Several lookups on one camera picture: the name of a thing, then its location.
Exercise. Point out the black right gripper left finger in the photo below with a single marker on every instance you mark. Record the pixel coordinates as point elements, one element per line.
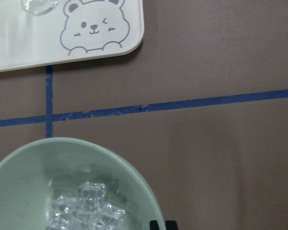
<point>153,224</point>

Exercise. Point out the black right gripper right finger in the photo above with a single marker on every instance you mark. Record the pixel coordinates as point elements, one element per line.
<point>171,225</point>

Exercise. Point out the clear wine glass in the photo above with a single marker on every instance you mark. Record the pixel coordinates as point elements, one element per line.
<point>38,7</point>

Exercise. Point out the green ceramic bowl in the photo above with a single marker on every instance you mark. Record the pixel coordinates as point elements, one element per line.
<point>37,173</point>

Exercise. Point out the cream bear serving tray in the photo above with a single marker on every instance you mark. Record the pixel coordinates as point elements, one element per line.
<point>74,30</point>

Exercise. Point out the clear ice cubes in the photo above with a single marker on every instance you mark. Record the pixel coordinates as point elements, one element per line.
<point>88,210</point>

